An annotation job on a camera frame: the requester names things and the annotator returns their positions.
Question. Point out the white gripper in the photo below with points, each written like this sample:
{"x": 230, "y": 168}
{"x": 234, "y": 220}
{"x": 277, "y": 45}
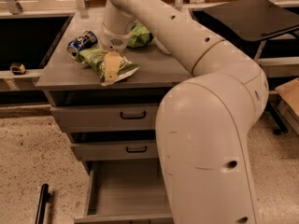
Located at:
{"x": 114, "y": 41}

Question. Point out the green jalapeno kettle chip bag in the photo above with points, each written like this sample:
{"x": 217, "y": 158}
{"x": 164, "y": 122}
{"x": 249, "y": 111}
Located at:
{"x": 95, "y": 59}

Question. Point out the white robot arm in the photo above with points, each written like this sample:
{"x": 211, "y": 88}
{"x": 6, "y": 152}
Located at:
{"x": 202, "y": 124}

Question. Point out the grey top drawer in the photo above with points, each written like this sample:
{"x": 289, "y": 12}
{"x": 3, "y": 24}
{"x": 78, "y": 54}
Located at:
{"x": 105, "y": 118}

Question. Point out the grey drawer cabinet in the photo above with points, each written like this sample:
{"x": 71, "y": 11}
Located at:
{"x": 69, "y": 83}

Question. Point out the grey open bottom drawer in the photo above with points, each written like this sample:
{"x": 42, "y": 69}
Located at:
{"x": 126, "y": 192}

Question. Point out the blue soda can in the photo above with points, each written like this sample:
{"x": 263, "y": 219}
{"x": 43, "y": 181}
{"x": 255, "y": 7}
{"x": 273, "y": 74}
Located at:
{"x": 85, "y": 41}

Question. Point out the white bowl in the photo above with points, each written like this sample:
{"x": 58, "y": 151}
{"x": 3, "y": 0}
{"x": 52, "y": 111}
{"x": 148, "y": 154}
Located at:
{"x": 161, "y": 47}

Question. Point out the black laptop stand table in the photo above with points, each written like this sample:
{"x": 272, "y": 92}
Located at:
{"x": 249, "y": 28}

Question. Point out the cardboard box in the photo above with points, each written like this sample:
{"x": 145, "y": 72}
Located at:
{"x": 289, "y": 104}

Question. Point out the black bar handle on floor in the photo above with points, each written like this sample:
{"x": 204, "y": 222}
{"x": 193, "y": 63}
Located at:
{"x": 44, "y": 198}

